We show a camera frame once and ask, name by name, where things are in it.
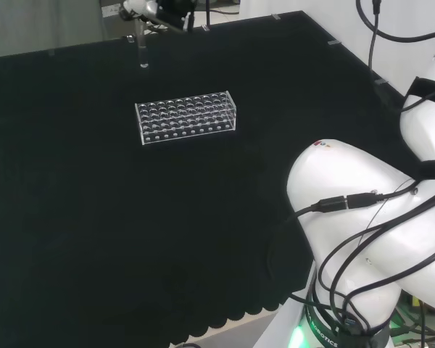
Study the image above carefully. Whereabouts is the clear glass test tube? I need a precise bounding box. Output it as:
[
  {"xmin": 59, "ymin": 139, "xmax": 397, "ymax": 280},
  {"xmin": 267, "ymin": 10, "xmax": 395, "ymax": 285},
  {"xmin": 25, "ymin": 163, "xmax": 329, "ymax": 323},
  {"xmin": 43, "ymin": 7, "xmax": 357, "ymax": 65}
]
[{"xmin": 136, "ymin": 20, "xmax": 150, "ymax": 70}]

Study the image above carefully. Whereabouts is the clear plastic test tube rack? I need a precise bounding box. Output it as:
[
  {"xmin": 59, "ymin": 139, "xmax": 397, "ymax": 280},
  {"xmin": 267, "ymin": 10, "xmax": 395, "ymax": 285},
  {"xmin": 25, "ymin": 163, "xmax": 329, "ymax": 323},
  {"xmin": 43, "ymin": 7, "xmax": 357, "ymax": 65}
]
[{"xmin": 134, "ymin": 91, "xmax": 238, "ymax": 147}]

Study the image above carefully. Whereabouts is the black plug cable on arm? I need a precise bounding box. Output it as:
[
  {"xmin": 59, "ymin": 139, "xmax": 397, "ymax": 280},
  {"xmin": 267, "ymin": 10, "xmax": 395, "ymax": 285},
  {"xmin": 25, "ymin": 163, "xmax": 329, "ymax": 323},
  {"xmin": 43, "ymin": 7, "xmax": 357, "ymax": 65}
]
[{"xmin": 263, "ymin": 183, "xmax": 420, "ymax": 291}]

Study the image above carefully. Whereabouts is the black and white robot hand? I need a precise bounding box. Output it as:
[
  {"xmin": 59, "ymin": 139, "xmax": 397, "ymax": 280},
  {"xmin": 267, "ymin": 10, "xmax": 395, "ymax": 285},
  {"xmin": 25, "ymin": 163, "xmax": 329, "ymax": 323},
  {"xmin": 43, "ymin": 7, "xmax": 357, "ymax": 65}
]
[{"xmin": 117, "ymin": 0, "xmax": 197, "ymax": 34}]

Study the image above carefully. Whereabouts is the black hanging cable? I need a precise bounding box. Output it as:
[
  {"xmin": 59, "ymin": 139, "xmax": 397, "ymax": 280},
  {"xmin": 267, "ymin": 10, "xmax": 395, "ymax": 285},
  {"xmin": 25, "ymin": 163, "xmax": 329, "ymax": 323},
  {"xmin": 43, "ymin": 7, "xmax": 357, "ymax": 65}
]
[{"xmin": 355, "ymin": 0, "xmax": 435, "ymax": 70}]

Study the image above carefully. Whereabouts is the black bench cloth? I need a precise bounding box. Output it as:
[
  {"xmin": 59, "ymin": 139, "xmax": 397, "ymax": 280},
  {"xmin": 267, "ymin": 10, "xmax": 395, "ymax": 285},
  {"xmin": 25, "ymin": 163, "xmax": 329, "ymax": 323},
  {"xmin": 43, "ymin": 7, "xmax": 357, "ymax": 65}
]
[{"xmin": 0, "ymin": 9, "xmax": 410, "ymax": 348}]

